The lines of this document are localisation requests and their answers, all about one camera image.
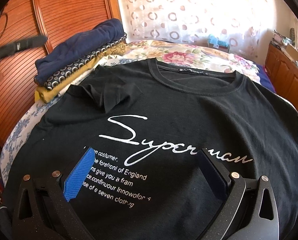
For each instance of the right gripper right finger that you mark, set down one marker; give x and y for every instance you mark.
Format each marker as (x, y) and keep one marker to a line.
(248, 209)

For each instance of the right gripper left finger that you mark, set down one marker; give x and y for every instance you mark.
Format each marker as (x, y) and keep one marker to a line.
(43, 209)

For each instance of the black printed t-shirt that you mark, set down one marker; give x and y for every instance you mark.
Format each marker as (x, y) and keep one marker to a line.
(147, 121)

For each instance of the patterned navy folded garment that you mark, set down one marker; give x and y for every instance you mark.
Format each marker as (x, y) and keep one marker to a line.
(60, 75)

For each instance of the mustard yellow folded garment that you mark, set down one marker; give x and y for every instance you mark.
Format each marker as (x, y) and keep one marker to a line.
(47, 96)

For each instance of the blue floral white bedsheet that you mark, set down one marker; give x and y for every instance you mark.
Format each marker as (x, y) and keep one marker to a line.
(23, 128)

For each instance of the wooden slatted wardrobe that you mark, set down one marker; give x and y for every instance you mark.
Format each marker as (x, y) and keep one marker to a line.
(58, 20)

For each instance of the navy blue blanket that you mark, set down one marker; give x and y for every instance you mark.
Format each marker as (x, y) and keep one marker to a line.
(264, 79)

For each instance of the wooden sideboard cabinet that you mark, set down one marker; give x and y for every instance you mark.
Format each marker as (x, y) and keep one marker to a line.
(283, 74)

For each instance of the cardboard box on sideboard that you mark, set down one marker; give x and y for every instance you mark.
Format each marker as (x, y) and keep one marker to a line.
(292, 52)

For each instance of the colourful floral bed cover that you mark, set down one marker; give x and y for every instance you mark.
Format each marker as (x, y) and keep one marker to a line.
(192, 56)

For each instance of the light blue box on bed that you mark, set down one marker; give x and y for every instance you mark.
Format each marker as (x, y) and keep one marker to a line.
(216, 43)

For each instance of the white circle-pattern curtain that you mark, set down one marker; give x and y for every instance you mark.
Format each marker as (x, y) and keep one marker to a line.
(240, 23)

